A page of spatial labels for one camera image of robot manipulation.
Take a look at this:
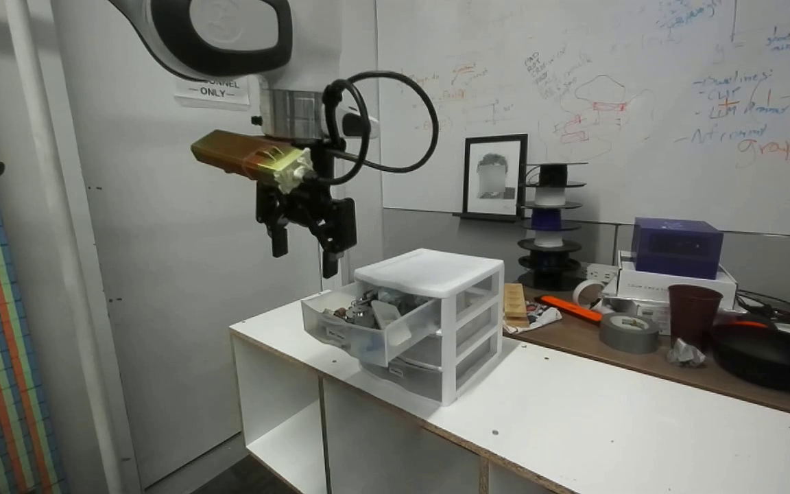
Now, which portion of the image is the black framed picture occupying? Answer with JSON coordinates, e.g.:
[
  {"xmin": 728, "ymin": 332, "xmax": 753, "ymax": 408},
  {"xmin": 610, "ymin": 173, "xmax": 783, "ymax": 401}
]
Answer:
[{"xmin": 459, "ymin": 130, "xmax": 531, "ymax": 222}]

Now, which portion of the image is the black frying pan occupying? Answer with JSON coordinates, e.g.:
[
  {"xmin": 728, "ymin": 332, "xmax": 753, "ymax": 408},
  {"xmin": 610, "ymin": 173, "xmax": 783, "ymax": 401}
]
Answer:
[{"xmin": 708, "ymin": 312, "xmax": 790, "ymax": 395}]

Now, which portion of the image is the black spool stack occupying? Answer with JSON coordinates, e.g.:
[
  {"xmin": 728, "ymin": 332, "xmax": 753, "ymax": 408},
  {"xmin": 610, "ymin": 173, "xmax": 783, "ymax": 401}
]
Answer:
[{"xmin": 516, "ymin": 159, "xmax": 591, "ymax": 292}]

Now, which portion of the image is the white paper sheet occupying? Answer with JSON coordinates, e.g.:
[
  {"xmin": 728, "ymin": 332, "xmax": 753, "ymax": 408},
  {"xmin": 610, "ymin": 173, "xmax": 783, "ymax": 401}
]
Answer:
[{"xmin": 502, "ymin": 303, "xmax": 566, "ymax": 338}]

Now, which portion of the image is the white plastic drawer unit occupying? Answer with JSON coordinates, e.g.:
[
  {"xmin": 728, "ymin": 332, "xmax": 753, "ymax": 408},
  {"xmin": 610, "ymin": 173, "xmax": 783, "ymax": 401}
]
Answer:
[{"xmin": 351, "ymin": 247, "xmax": 509, "ymax": 405}]

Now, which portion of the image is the wall whiteboard with writing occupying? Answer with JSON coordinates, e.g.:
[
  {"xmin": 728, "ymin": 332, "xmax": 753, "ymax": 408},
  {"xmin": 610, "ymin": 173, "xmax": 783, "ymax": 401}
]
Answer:
[{"xmin": 373, "ymin": 0, "xmax": 790, "ymax": 240}]

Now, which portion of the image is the crumpled silver foil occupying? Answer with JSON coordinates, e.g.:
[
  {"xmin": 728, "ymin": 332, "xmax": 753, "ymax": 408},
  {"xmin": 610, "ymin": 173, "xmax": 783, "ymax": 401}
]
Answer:
[{"xmin": 666, "ymin": 338, "xmax": 710, "ymax": 371}]

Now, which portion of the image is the dark blue box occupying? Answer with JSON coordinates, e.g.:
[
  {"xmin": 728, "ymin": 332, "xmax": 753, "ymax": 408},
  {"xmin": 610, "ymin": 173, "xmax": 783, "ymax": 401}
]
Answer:
[{"xmin": 631, "ymin": 214, "xmax": 728, "ymax": 280}]

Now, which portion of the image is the white door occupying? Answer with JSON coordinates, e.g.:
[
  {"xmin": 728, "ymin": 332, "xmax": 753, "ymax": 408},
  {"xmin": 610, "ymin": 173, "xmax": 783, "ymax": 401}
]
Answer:
[{"xmin": 48, "ymin": 0, "xmax": 325, "ymax": 489}]

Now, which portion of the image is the black cable coil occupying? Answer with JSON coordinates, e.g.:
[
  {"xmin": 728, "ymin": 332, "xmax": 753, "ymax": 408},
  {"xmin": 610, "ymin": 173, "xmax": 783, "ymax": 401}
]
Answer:
[{"xmin": 736, "ymin": 288, "xmax": 790, "ymax": 323}]

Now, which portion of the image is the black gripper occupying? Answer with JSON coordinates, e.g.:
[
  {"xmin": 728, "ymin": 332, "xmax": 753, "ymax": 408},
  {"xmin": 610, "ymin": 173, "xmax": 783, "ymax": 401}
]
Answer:
[{"xmin": 252, "ymin": 167, "xmax": 359, "ymax": 280}]

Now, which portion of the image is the brown wooden desk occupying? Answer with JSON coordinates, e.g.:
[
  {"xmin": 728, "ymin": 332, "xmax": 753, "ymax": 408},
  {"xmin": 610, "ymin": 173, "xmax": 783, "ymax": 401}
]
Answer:
[{"xmin": 502, "ymin": 291, "xmax": 790, "ymax": 432}]

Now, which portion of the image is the orange hand tool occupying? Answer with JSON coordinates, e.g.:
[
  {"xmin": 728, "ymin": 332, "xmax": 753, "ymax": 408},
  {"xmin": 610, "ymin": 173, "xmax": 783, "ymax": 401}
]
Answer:
[{"xmin": 539, "ymin": 291, "xmax": 608, "ymax": 325}]

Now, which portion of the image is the white shelf table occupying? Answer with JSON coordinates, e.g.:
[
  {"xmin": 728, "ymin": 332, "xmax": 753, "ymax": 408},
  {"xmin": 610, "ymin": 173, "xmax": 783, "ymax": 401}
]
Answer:
[{"xmin": 229, "ymin": 296, "xmax": 790, "ymax": 494}]

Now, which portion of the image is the light wooden block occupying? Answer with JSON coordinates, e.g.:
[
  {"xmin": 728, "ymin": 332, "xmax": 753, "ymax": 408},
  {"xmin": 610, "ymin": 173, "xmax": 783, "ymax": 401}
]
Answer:
[{"xmin": 502, "ymin": 280, "xmax": 532, "ymax": 323}]

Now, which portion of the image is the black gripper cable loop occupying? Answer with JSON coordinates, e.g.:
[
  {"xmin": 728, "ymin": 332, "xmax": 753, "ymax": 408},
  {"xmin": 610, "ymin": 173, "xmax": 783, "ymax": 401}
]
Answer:
[{"xmin": 321, "ymin": 67, "xmax": 443, "ymax": 185}]

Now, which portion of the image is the clear plastic drawer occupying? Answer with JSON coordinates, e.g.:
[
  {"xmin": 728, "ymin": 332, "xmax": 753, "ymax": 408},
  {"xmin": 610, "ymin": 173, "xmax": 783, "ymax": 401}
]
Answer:
[{"xmin": 299, "ymin": 283, "xmax": 444, "ymax": 366}]

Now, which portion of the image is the white tape roll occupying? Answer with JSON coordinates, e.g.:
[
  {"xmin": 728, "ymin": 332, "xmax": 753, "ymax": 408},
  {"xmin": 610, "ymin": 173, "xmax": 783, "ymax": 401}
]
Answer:
[{"xmin": 572, "ymin": 277, "xmax": 610, "ymax": 310}]

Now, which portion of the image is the white cardboard box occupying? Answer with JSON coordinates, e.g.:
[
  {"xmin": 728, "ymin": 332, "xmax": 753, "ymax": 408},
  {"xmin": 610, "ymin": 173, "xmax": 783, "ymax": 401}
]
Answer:
[{"xmin": 616, "ymin": 257, "xmax": 739, "ymax": 312}]

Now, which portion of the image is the grey duct tape roll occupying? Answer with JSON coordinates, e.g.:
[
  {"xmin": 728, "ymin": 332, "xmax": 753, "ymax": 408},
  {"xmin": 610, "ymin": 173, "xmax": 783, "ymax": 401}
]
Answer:
[{"xmin": 599, "ymin": 310, "xmax": 665, "ymax": 355}]

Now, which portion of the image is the maroon plastic cup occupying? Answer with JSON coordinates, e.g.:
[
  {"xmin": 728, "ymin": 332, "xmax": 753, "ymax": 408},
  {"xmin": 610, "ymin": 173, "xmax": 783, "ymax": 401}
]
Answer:
[{"xmin": 666, "ymin": 283, "xmax": 725, "ymax": 351}]

